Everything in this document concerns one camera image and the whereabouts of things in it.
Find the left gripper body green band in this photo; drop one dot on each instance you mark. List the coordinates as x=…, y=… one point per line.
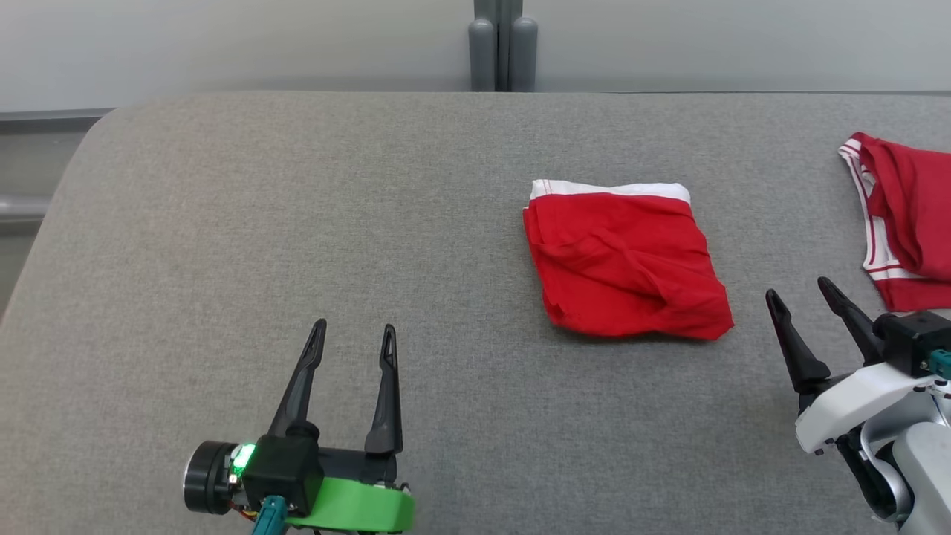
x=356, y=505

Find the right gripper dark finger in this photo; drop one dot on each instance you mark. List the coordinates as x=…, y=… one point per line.
x=799, y=353
x=854, y=323

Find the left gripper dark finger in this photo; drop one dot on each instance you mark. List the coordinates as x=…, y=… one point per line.
x=297, y=394
x=386, y=409

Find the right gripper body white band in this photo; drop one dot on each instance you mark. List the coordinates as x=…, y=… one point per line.
x=854, y=401

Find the red white basketball jersey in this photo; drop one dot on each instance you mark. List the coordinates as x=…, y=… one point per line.
x=914, y=215

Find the red white basketball shorts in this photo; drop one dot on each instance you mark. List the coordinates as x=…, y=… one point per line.
x=624, y=267

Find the grey fabric padded surface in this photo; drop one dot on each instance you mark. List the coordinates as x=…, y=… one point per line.
x=371, y=245

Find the grey horizontal bar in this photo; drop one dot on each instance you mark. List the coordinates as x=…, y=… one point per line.
x=22, y=206

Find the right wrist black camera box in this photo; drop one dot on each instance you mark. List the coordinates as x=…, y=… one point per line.
x=914, y=342

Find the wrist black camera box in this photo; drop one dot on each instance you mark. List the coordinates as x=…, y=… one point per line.
x=278, y=468
x=914, y=342

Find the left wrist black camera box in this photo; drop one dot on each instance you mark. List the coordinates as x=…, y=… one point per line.
x=278, y=468

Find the grey wall rail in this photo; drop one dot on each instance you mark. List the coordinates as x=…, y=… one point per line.
x=44, y=121

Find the grey vertical partition post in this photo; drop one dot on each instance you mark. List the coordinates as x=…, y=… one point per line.
x=503, y=52

